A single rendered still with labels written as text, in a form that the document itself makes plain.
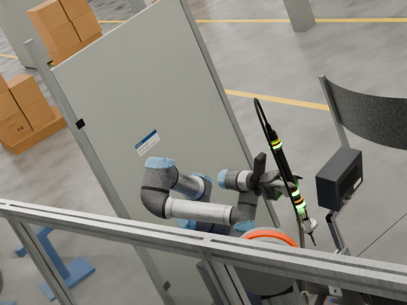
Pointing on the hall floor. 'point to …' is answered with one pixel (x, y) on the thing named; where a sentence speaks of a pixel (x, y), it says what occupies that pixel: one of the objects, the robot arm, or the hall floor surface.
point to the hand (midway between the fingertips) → (295, 180)
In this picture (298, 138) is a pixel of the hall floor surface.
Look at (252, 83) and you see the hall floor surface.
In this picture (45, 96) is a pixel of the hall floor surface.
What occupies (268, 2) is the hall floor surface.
